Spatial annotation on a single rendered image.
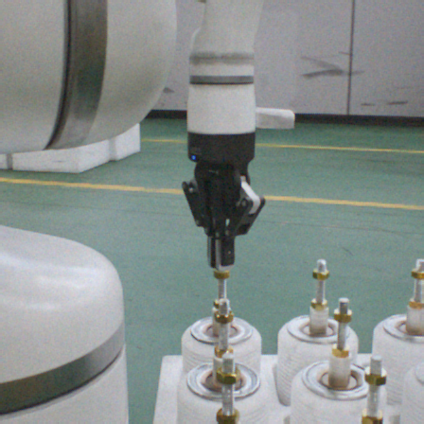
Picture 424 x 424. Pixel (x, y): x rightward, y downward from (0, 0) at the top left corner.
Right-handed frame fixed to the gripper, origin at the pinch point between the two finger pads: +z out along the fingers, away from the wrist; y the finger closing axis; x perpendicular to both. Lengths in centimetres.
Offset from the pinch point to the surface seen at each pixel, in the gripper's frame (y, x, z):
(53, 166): -246, 77, 31
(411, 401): 21.5, 8.0, 12.0
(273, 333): -34, 41, 35
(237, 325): 0.1, 2.5, 9.8
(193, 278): -72, 46, 35
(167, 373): -6.3, -3.8, 17.2
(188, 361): -0.2, -4.5, 12.6
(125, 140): -267, 132, 24
